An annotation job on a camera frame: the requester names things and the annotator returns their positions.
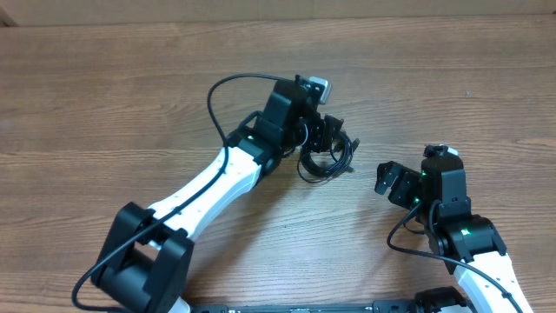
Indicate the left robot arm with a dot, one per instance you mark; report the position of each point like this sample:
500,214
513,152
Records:
146,255

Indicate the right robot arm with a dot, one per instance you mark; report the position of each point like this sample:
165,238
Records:
469,245

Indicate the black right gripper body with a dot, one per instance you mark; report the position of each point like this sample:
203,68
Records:
402,187

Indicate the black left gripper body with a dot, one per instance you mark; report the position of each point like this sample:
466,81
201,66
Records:
329,132

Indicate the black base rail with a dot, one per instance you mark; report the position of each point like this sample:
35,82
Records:
304,308

